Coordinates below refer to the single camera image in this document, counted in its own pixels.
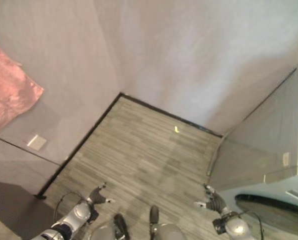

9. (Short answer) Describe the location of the robot left leg and foot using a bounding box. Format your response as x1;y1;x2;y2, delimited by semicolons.
91;213;130;240

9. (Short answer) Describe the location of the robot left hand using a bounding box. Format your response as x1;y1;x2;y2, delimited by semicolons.
87;182;116;206

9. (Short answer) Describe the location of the black oval sink counter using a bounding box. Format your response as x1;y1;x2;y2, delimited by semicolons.
234;193;298;238

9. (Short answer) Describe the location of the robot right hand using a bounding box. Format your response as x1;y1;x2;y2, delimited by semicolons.
193;183;227;215

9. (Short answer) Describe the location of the white wall socket plate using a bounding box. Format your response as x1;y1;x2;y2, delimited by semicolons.
26;134;48;151

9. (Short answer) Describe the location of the pink towel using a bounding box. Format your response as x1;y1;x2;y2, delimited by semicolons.
0;39;45;133

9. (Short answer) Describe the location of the black baseboard strip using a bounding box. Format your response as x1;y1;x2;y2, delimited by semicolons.
35;92;224;200

